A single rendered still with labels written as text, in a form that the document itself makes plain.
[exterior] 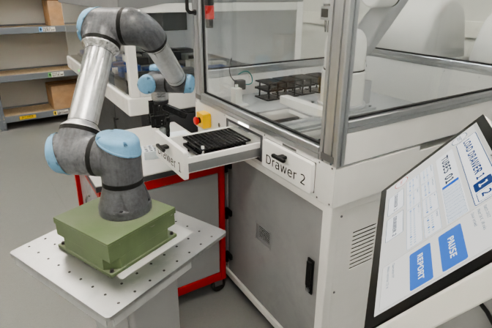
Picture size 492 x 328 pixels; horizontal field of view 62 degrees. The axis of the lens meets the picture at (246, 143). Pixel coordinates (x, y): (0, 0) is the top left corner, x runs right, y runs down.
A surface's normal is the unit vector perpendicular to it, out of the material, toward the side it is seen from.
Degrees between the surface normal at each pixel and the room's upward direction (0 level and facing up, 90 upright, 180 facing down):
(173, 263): 0
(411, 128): 90
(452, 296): 90
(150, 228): 90
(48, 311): 0
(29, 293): 0
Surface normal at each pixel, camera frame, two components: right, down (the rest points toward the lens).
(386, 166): 0.53, 0.30
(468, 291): -0.34, 0.33
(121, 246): 0.82, 0.21
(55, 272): 0.00, -0.94
